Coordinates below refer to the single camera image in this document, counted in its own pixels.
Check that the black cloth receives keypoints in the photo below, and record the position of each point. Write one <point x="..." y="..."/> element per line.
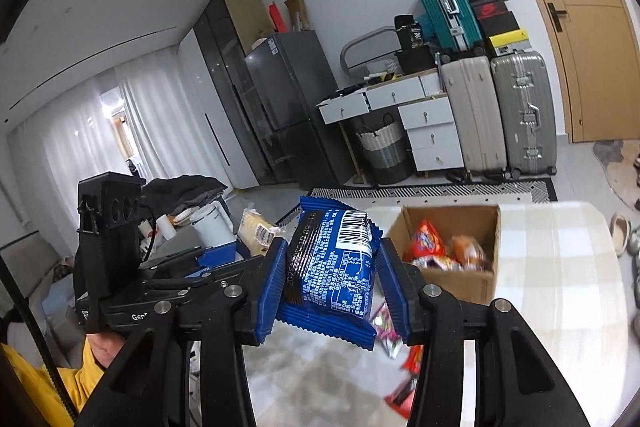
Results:
<point x="180" y="189"/>

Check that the wooden door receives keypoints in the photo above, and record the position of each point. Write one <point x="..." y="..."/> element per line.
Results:
<point x="595" y="57"/>

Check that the red flat box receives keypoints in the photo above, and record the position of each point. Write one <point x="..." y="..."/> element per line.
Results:
<point x="277" y="18"/>

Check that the grey refrigerator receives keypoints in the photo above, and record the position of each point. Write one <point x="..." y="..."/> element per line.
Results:
<point x="295" y="97"/>

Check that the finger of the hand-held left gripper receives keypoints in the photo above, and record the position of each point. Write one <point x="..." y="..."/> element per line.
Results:
<point x="220" y="255"/>
<point x="200" y="282"/>

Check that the teal suitcase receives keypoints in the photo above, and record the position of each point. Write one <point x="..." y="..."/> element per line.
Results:
<point x="440" y="2"/>

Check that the beige suitcase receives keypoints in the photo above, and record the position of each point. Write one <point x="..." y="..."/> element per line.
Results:
<point x="472" y="117"/>

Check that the black storage box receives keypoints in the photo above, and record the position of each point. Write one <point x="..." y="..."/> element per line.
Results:
<point x="415" y="61"/>

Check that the silver suitcase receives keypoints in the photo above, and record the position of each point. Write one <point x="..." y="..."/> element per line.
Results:
<point x="525" y="112"/>

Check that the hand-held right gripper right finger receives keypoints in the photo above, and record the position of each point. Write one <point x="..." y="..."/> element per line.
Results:
<point x="395" y="292"/>

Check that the white curtains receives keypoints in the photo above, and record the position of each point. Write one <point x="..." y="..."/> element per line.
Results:
<point x="60" y="157"/>

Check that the tall brown carton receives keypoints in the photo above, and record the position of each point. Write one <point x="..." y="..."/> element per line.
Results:
<point x="297" y="13"/>

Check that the person's left hand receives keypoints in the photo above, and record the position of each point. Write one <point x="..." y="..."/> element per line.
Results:
<point x="105" y="349"/>

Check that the black paper bag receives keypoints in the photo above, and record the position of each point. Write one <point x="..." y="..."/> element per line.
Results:
<point x="409" y="32"/>

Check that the clear packet with cream stick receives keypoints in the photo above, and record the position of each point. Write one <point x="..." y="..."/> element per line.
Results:
<point x="255" y="232"/>

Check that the irregular door mat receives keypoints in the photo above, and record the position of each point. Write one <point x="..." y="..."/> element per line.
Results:
<point x="617" y="172"/>

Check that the grey slipper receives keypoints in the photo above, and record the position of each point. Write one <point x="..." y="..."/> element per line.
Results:
<point x="621" y="234"/>

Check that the orange striped snack bag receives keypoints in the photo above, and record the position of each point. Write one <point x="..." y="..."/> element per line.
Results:
<point x="467" y="252"/>

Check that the plain black shoebox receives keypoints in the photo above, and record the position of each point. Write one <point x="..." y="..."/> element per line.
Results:
<point x="497" y="23"/>

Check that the oval grey framed mirror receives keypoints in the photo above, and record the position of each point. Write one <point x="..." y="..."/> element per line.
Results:
<point x="350" y="49"/>

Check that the blue biscuit packet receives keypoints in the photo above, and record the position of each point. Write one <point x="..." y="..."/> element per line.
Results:
<point x="330" y="272"/>

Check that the orange packet with dark cookie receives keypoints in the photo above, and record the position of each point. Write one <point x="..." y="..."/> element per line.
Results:
<point x="407" y="387"/>

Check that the dark glass cabinet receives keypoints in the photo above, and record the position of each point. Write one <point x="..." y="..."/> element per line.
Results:
<point x="220" y="57"/>

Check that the grey and white laundry basket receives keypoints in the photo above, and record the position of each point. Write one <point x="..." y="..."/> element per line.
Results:
<point x="385" y="152"/>

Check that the white drawer desk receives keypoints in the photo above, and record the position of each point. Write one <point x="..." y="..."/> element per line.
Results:
<point x="430" y="132"/>

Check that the beige checked tablecloth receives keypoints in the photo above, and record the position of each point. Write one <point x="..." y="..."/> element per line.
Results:
<point x="550" y="282"/>

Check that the yellow and black shoebox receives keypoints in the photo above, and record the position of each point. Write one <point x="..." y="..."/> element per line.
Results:
<point x="506" y="41"/>

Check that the red packet with blue label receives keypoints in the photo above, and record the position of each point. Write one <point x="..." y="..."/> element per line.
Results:
<point x="425" y="242"/>

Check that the white kettle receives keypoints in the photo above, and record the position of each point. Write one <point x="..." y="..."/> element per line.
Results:
<point x="212" y="224"/>

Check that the brown cardboard box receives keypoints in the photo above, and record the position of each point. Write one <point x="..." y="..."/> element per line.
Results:
<point x="475" y="287"/>

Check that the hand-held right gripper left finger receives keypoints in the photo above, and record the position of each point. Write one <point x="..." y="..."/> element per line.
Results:
<point x="270" y="292"/>

